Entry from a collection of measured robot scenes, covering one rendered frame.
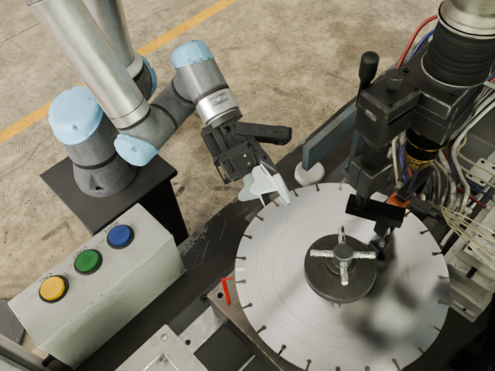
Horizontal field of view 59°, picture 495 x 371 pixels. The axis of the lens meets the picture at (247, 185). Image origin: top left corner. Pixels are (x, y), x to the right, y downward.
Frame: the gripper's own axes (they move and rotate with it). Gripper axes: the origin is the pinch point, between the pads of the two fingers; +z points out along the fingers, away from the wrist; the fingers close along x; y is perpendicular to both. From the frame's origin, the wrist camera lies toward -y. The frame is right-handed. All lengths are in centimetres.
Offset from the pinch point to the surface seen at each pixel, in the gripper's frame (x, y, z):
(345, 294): 18.1, 2.9, 14.9
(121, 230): -3.3, 28.3, -9.9
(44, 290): -0.8, 43.7, -6.5
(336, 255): 19.5, 1.7, 8.9
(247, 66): -150, -64, -68
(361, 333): 20.3, 4.1, 20.2
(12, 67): -189, 51, -135
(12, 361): 20.2, 45.3, -0.3
